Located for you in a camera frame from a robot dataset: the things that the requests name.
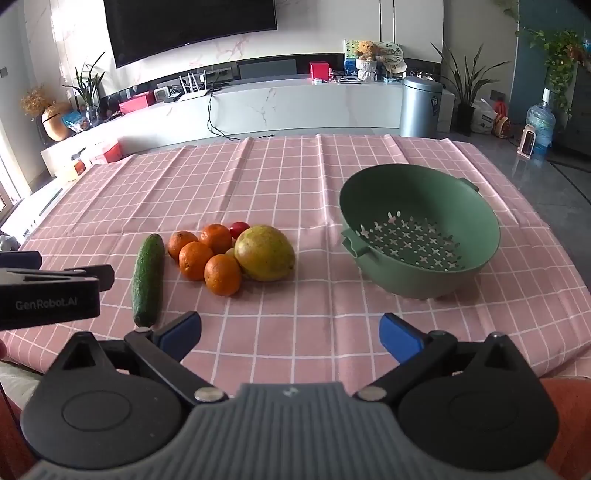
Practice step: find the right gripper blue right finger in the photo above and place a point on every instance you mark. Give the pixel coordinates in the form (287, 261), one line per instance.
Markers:
(421, 357)

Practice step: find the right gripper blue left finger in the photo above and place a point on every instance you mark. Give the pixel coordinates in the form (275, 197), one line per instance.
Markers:
(157, 355)

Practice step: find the green cucumber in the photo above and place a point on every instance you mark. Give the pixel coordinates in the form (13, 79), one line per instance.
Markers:
(147, 281)

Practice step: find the orange tangerine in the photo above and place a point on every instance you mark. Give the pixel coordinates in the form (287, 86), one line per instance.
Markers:
(222, 275)
(216, 237)
(177, 241)
(192, 260)

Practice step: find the green colander bowl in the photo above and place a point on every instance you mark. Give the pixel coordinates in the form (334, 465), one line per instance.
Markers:
(415, 231)

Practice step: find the red cherry tomato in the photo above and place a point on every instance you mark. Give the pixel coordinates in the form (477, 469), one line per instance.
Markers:
(236, 229)

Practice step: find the pink checkered tablecloth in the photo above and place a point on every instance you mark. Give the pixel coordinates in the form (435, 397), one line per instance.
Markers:
(321, 322)

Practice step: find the golden round vase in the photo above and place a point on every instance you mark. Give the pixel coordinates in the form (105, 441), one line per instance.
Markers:
(52, 121)

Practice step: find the potted orchid plant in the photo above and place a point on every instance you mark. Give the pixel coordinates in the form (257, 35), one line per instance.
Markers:
(86, 86)

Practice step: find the long red box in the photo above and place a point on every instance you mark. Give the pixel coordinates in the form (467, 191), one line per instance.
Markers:
(136, 103)

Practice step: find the pink small heater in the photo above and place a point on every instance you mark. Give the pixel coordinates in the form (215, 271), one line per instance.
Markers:
(527, 142)

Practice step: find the white plastic bag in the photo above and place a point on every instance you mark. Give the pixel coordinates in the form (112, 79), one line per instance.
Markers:
(484, 117)

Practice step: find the silver pedal trash bin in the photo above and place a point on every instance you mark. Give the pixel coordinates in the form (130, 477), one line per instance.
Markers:
(420, 107)

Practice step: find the white marble tv cabinet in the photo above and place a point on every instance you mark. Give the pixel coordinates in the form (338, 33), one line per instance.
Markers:
(252, 108)

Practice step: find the blue water jug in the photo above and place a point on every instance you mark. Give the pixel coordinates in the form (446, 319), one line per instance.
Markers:
(541, 118)

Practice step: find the white wifi router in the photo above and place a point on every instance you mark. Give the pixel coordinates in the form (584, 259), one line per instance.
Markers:
(193, 85)

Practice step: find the dark grey sideboard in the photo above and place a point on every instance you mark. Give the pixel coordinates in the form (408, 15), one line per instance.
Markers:
(573, 130)

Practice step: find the potted green floor plant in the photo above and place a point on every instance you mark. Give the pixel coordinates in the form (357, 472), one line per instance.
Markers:
(467, 79)

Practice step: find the teddy bear in white pot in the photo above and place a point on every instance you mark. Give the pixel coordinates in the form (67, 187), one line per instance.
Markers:
(367, 55)

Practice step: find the hanging ivy plant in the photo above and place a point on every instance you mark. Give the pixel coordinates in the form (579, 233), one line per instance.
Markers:
(546, 60)

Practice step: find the black wall television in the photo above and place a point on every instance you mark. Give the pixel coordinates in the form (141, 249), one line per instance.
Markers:
(142, 28)

